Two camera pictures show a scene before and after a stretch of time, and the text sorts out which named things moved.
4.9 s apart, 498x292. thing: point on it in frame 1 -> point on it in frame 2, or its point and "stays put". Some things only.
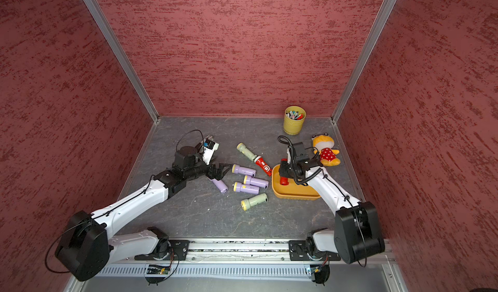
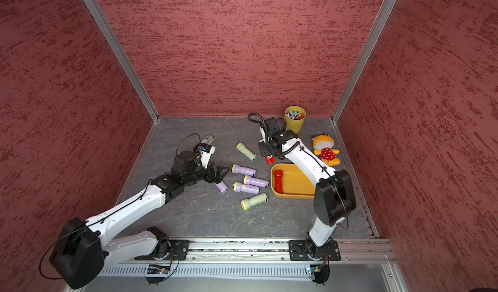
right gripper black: [296, 177] -> [265, 152]
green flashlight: [248, 154] stays put
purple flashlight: [220, 185] stays put
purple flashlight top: [237, 169] stays put
